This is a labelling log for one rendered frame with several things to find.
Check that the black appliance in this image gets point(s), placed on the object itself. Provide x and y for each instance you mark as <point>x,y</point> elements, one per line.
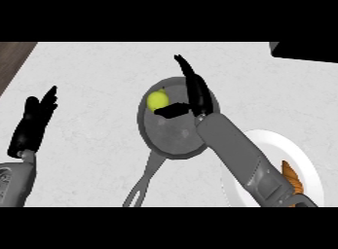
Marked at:
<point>310,52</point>

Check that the orange-brown croissant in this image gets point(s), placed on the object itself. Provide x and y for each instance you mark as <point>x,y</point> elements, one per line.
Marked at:
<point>291,178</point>

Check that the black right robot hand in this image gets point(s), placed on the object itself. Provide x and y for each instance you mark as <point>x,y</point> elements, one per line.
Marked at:
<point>197,92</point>

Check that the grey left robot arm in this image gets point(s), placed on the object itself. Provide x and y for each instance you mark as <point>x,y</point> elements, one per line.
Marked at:
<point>6,184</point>

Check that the grey frying pan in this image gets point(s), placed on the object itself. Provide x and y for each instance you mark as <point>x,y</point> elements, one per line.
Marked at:
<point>173,129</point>

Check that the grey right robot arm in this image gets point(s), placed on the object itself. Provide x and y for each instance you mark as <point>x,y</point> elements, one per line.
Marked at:
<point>248,160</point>

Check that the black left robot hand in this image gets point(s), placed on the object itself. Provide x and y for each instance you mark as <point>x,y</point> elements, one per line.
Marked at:
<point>31,126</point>

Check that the yellow-green pear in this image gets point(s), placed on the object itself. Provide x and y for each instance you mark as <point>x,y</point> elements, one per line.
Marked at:
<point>157,100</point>

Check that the dark brown wooden surface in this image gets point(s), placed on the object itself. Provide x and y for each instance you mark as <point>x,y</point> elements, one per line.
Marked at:
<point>0,69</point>

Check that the white plate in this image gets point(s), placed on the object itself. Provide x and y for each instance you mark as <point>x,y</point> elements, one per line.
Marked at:
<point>306,162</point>

